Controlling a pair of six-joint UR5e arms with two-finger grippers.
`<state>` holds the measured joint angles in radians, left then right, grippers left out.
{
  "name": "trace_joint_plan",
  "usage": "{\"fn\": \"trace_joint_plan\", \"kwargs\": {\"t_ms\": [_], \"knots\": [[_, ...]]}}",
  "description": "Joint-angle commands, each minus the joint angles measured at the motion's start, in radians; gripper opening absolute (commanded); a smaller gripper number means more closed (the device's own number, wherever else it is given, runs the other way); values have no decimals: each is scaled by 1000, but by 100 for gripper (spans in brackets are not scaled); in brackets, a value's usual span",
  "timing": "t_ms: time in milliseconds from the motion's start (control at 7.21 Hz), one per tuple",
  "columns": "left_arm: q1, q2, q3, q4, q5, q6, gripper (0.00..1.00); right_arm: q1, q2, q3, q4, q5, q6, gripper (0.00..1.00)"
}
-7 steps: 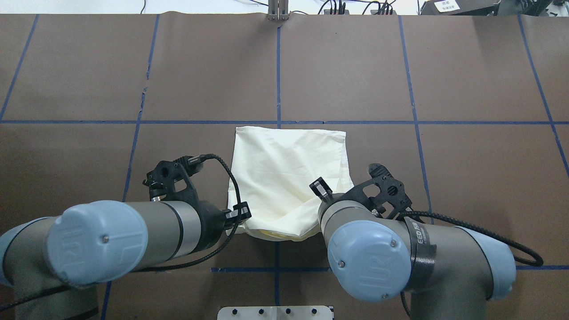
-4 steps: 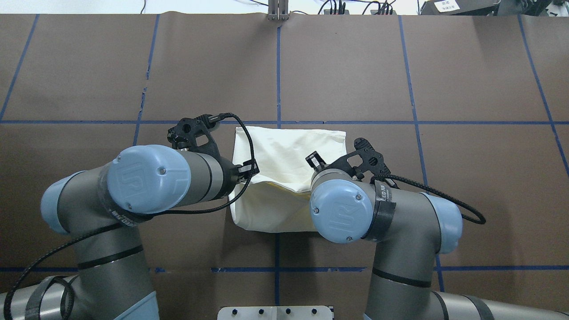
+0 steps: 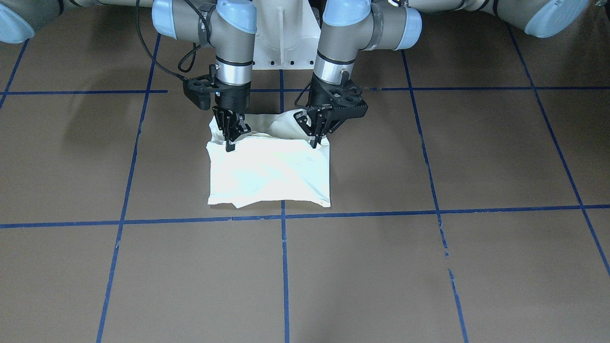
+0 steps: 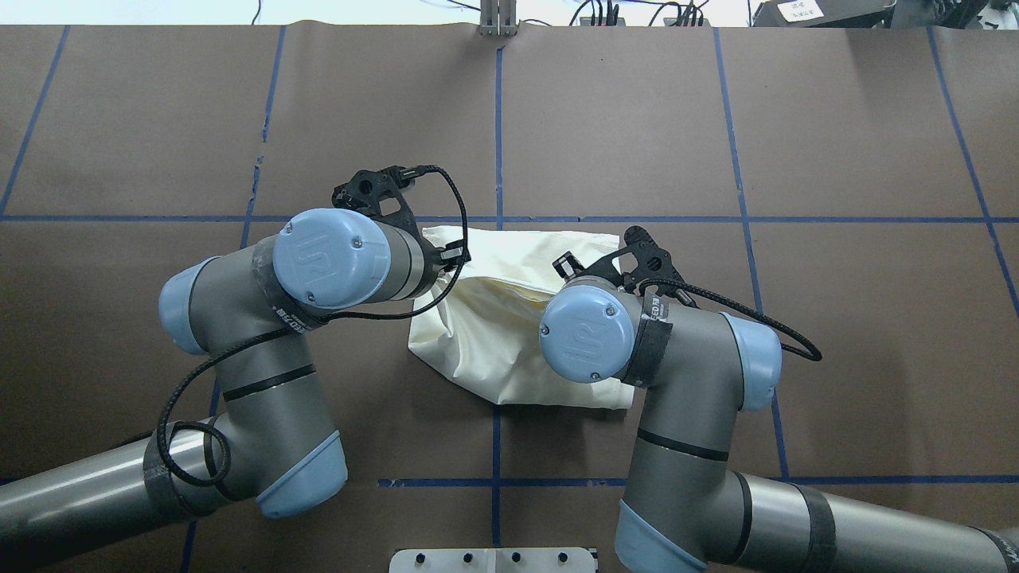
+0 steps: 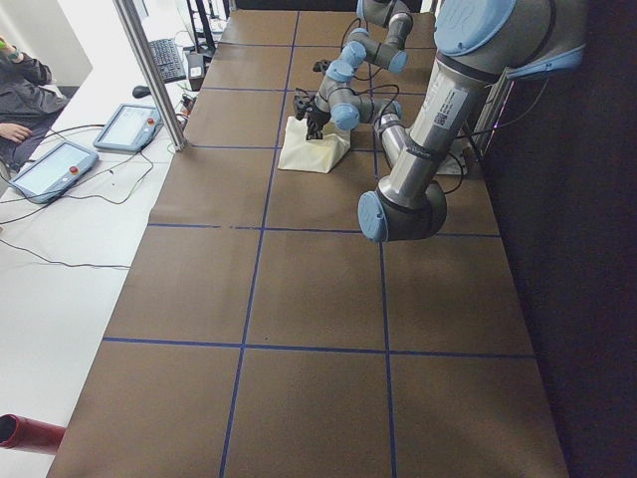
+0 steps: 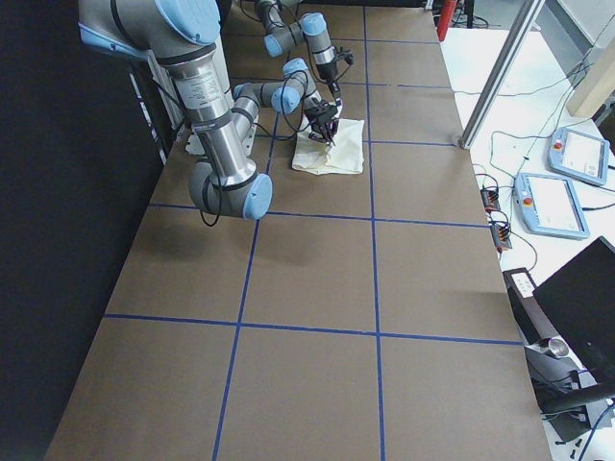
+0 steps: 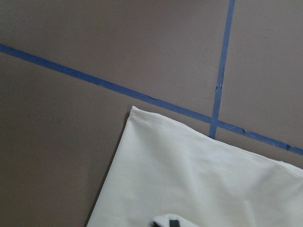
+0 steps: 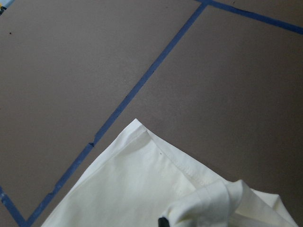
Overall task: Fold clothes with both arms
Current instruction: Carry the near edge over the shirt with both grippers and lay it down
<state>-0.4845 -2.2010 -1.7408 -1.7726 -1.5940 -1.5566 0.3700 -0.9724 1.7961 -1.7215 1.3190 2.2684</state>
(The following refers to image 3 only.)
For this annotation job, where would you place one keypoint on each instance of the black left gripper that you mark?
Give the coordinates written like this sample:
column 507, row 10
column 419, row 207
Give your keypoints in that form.
column 316, row 102

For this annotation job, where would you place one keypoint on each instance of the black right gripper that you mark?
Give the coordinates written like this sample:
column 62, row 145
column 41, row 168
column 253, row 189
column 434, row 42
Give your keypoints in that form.
column 234, row 97

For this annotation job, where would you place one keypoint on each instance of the cream cat print t-shirt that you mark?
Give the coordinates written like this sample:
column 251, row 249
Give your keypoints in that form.
column 274, row 162

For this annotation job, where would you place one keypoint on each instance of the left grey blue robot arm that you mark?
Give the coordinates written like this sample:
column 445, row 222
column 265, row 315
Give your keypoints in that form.
column 350, row 26

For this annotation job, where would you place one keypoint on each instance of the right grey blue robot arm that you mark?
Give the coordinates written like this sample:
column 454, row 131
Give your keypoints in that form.
column 228, row 26

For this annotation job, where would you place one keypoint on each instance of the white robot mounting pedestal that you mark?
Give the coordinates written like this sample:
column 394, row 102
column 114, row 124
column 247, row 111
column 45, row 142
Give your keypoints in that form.
column 287, row 35

